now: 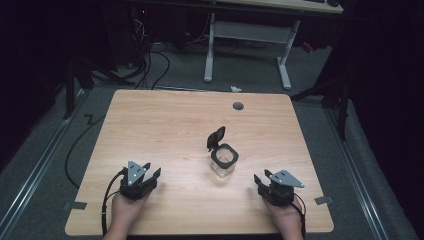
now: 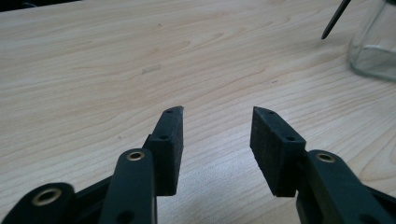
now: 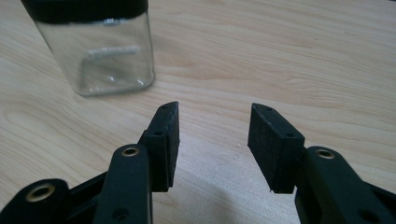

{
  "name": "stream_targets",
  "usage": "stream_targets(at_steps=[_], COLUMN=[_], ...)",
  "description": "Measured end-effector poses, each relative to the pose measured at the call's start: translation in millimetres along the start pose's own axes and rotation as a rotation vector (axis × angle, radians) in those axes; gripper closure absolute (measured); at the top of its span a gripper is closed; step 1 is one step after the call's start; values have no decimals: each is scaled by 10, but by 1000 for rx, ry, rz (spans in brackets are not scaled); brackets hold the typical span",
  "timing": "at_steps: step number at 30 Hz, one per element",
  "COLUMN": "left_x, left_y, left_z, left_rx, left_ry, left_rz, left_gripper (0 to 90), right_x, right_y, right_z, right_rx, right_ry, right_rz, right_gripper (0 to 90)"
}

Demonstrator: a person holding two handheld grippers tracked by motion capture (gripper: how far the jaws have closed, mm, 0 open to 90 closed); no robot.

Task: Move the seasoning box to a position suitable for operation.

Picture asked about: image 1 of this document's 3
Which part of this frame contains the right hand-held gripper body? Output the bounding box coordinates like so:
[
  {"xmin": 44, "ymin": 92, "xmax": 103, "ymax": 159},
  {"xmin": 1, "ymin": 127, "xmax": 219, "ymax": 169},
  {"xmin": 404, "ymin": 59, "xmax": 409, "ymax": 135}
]
[{"xmin": 257, "ymin": 169, "xmax": 305, "ymax": 207}]

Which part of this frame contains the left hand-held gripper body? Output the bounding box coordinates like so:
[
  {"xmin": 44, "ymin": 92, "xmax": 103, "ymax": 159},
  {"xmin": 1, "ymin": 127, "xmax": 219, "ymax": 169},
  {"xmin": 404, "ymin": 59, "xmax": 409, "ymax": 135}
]
[{"xmin": 118, "ymin": 160, "xmax": 158, "ymax": 201}]

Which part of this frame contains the clear jar with black lid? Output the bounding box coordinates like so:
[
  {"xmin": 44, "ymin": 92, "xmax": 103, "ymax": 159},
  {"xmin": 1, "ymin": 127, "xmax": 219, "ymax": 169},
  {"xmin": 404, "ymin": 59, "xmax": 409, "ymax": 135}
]
[{"xmin": 206, "ymin": 125, "xmax": 240, "ymax": 178}]

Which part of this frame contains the person's right hand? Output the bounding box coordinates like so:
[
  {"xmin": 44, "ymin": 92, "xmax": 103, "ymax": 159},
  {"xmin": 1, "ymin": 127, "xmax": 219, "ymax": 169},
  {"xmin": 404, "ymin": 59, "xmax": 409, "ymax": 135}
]
[{"xmin": 262, "ymin": 197, "xmax": 304, "ymax": 233}]

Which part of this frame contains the person's left hand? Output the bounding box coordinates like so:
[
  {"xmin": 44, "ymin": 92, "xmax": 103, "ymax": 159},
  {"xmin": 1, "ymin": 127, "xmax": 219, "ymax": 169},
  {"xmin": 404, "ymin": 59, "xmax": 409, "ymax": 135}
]
[{"xmin": 109, "ymin": 192, "xmax": 152, "ymax": 232}]

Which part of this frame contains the grey tape piece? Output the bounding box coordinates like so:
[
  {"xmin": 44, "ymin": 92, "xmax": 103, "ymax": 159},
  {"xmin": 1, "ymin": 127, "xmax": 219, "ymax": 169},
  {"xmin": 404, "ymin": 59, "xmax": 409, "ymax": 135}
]
[
  {"xmin": 63, "ymin": 200, "xmax": 88, "ymax": 212},
  {"xmin": 314, "ymin": 195, "xmax": 334, "ymax": 206}
]

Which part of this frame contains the black metal stand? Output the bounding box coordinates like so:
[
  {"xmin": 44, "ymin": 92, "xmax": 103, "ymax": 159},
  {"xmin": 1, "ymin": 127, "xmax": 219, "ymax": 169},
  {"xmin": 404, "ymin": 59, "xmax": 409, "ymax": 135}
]
[
  {"xmin": 290, "ymin": 75, "xmax": 353, "ymax": 142},
  {"xmin": 62, "ymin": 56, "xmax": 136, "ymax": 120}
]

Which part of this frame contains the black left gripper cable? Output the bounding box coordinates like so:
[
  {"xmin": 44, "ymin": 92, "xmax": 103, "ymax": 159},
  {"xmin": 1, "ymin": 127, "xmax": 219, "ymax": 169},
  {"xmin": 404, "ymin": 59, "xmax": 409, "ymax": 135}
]
[{"xmin": 101, "ymin": 167, "xmax": 129, "ymax": 237}]

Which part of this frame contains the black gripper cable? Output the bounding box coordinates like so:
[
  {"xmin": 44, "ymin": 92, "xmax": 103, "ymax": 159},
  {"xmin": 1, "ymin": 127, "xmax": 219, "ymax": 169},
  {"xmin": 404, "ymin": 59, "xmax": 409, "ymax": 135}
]
[
  {"xmin": 289, "ymin": 192, "xmax": 308, "ymax": 240},
  {"xmin": 101, "ymin": 167, "xmax": 129, "ymax": 237}
]

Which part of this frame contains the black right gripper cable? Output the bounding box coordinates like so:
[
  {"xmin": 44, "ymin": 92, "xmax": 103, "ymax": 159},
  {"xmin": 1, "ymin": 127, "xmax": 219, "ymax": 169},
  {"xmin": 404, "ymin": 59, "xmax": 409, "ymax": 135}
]
[{"xmin": 289, "ymin": 192, "xmax": 308, "ymax": 240}]

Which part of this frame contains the black floor cable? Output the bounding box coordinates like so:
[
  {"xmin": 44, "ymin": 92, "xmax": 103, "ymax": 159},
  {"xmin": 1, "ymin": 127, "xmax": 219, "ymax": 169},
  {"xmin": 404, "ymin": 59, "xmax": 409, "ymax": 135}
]
[{"xmin": 64, "ymin": 113, "xmax": 106, "ymax": 190}]

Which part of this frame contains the metal floor rail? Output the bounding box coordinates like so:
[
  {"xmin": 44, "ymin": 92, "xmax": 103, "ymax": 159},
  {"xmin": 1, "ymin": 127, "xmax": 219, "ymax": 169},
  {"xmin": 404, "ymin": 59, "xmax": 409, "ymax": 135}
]
[
  {"xmin": 324, "ymin": 106, "xmax": 392, "ymax": 240},
  {"xmin": 0, "ymin": 89, "xmax": 86, "ymax": 236}
]

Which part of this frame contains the bundle of black cables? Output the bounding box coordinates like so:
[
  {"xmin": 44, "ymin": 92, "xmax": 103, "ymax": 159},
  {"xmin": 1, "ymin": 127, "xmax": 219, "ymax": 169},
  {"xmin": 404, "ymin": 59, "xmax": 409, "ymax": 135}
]
[{"xmin": 128, "ymin": 16, "xmax": 172, "ymax": 91}]

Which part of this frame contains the white metal frame desk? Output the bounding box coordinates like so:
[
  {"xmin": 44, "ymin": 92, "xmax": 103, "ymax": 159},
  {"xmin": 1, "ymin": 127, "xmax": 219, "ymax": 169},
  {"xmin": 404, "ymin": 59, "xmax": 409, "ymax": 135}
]
[{"xmin": 203, "ymin": 0, "xmax": 345, "ymax": 91}]

